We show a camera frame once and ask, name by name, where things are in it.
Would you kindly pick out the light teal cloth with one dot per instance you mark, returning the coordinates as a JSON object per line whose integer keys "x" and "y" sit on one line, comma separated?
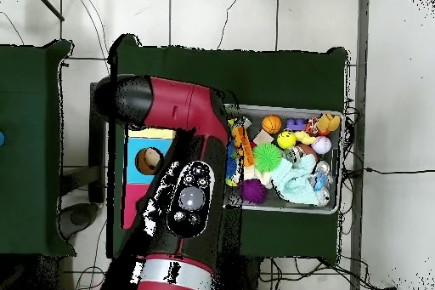
{"x": 295, "y": 181}

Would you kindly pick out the black tripod leg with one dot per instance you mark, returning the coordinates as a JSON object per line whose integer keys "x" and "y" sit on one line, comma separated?
{"x": 47, "y": 4}

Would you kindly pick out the green spiky rubber ball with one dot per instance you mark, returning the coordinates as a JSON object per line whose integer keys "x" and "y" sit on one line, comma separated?
{"x": 266, "y": 156}

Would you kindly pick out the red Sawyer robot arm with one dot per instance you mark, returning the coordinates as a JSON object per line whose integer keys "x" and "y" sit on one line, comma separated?
{"x": 180, "y": 106}

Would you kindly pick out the yellow smiley face ball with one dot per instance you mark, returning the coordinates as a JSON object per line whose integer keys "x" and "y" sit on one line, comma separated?
{"x": 286, "y": 139}

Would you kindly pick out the dark green table cloth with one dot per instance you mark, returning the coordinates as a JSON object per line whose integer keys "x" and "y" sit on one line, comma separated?
{"x": 272, "y": 75}
{"x": 30, "y": 99}

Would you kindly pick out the shallow metal mesh bin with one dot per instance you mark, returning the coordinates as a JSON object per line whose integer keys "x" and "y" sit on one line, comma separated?
{"x": 334, "y": 201}

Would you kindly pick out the white baseball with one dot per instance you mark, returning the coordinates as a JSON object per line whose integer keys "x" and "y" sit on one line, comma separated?
{"x": 321, "y": 144}

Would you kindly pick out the wooden box with three holes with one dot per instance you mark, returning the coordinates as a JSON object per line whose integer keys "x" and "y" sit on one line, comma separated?
{"x": 136, "y": 174}

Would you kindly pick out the purple spiky ball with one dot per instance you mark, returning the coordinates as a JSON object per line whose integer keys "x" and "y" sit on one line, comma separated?
{"x": 252, "y": 191}

